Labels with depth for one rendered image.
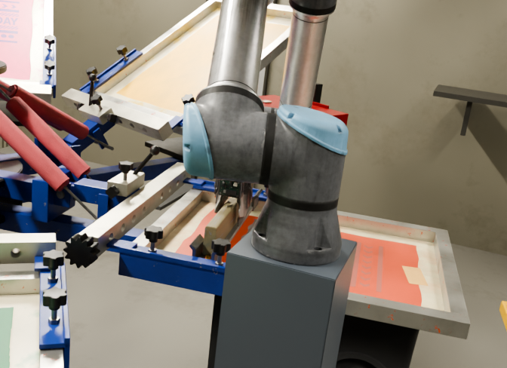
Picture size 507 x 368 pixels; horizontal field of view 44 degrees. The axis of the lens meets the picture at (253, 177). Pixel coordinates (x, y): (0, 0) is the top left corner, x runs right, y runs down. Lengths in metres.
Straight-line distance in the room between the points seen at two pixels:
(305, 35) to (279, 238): 0.49
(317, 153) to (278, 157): 0.06
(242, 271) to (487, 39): 3.72
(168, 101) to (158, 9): 2.89
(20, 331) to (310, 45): 0.79
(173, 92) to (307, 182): 1.45
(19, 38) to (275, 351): 2.11
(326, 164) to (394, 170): 3.76
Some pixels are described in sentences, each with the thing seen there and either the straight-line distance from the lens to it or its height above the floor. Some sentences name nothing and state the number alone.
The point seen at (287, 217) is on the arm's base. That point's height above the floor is 1.27.
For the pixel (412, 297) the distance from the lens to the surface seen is 1.55.
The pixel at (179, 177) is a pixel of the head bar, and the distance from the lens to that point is 1.94.
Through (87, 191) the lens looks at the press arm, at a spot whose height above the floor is 1.03.
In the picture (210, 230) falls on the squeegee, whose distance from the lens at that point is 1.49.
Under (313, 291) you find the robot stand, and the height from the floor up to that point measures 1.17.
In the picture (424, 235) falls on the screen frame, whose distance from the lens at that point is 1.91.
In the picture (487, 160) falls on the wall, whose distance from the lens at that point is 4.66.
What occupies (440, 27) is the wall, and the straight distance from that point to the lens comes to 4.57.
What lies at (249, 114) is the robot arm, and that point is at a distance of 0.98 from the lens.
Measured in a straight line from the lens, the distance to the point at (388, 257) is 1.75.
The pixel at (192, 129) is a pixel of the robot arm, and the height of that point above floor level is 1.39.
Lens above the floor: 1.60
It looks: 17 degrees down
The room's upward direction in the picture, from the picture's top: 7 degrees clockwise
